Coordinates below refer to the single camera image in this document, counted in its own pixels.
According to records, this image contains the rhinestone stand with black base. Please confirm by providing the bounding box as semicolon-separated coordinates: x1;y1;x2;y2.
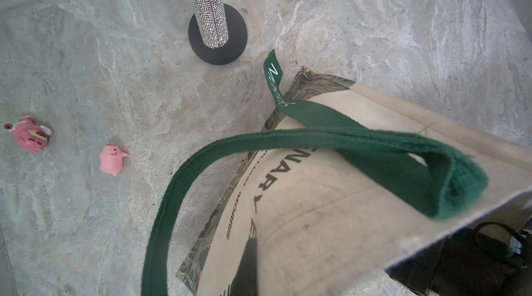
188;0;248;66

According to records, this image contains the canvas bag with green handles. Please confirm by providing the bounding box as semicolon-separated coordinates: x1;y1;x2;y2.
141;53;531;295

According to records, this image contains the pink pig toy with hat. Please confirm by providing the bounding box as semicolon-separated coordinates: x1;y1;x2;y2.
4;116;54;153

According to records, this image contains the plain pink pig toy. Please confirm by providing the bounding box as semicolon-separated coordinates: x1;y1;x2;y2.
99;145;129;176

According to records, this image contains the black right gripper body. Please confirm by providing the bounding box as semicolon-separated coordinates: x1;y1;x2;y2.
385;222;531;295

